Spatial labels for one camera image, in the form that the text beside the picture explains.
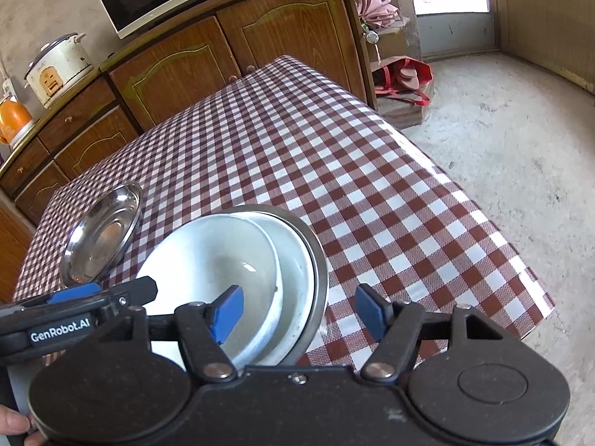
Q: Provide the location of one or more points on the plain white bowl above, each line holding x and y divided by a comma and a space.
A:
297, 269

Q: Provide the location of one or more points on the pink fabric bundle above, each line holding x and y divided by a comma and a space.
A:
379, 11

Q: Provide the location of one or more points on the wooden cabinet with drawers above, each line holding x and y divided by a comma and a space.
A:
83, 125

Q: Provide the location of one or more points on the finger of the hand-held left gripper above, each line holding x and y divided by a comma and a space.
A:
137, 290
74, 293

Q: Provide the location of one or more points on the steel bowl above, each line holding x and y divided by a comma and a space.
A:
322, 288

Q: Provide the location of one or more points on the wooden single-door cabinet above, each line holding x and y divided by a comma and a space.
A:
11, 251

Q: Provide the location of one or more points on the small steel plate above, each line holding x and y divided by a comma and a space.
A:
100, 237

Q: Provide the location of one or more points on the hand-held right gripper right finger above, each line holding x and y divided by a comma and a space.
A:
372, 311

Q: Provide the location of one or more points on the grey glazed door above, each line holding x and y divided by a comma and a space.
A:
455, 32

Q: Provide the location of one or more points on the tan panelled door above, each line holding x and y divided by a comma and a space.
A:
548, 18

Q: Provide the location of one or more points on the red bag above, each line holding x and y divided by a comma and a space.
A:
409, 74

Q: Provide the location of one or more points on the orange electric kettle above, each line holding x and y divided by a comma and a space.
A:
14, 118

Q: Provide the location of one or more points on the person's left hand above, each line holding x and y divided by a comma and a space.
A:
14, 427

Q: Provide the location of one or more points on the brown white checked tablecloth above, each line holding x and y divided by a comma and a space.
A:
348, 172

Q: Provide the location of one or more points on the white rice cooker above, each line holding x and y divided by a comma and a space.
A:
58, 72

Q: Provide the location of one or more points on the blue patterned white bowl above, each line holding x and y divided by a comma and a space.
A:
209, 251

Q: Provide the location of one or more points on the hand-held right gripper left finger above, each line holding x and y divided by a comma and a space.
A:
227, 311

